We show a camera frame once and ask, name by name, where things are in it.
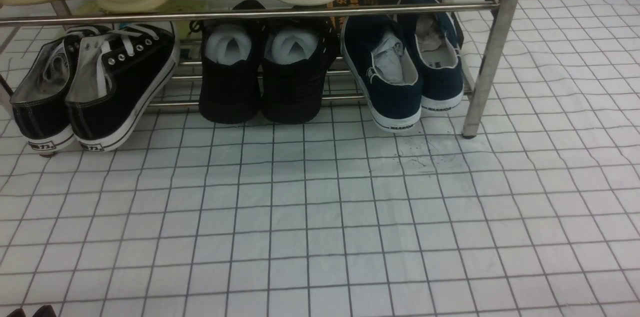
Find black canvas sneaker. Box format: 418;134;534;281
10;24;110;155
65;21;180;152

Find silver metal shoe rack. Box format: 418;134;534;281
0;0;518;139

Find black mesh shoe right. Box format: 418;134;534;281
260;16;339;124

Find black canvas sneaker left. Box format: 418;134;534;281
10;24;110;155

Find navy slip-on shoe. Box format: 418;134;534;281
395;12;464;112
340;15;423;133

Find black object bottom left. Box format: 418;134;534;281
6;304;57;317

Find black mesh shoe left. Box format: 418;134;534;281
189;18;268;124

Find black mesh shoe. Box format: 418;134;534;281
260;16;339;124
189;18;268;124

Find black canvas sneaker right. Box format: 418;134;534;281
65;21;180;152

